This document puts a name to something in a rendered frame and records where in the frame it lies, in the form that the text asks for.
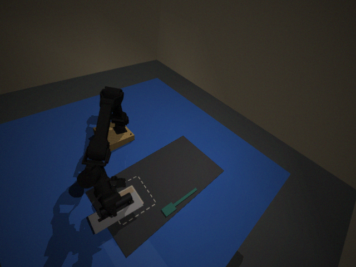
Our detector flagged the beige square tile with dark centre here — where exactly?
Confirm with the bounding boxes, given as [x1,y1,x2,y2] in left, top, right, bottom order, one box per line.
[118,185,144,204]

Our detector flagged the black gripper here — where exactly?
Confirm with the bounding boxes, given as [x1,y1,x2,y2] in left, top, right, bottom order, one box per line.
[93,175,121,217]

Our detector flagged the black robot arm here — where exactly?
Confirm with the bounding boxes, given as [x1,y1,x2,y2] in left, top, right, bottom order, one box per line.
[77,86,129,192]

